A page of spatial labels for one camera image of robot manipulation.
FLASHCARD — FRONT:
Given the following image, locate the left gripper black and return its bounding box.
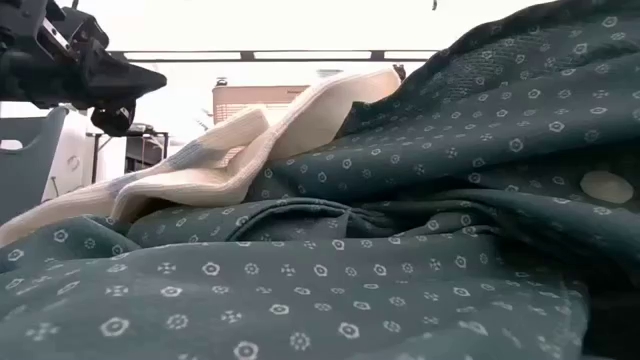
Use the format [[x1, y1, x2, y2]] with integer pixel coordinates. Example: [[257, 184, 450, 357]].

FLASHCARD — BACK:
[[0, 0, 168, 137]]

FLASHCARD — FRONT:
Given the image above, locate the cream knit cloth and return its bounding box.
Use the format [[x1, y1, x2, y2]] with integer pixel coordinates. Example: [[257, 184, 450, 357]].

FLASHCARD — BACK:
[[0, 67, 403, 249]]

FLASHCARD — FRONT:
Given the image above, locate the dark green flower-patterned cloth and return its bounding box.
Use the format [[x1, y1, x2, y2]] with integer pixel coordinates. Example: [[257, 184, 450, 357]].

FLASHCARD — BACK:
[[0, 0, 640, 360]]

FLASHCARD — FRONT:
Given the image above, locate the black-legged background table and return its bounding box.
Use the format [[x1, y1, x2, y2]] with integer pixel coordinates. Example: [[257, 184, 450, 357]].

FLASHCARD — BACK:
[[85, 130, 170, 185]]

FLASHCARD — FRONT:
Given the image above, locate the white perforated plastic basket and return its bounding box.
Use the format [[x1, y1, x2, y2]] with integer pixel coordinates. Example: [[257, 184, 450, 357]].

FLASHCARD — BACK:
[[212, 84, 311, 126]]

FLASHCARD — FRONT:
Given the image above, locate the grey-blue plastic bin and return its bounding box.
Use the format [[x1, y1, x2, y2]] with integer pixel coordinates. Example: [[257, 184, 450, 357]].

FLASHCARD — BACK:
[[0, 105, 70, 226]]

